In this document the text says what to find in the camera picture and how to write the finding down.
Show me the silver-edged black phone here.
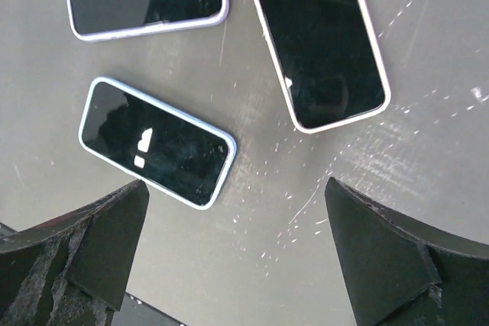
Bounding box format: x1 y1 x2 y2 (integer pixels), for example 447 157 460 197
82 81 232 206

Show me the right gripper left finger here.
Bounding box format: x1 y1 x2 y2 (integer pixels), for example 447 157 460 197
1 180 149 325

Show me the light blue phone case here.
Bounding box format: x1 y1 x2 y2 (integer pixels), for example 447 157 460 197
78 76 238 211

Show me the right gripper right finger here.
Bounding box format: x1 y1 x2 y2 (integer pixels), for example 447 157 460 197
325 178 488 325

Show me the pink phone case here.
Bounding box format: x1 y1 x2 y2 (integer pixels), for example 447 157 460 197
244 0 392 135

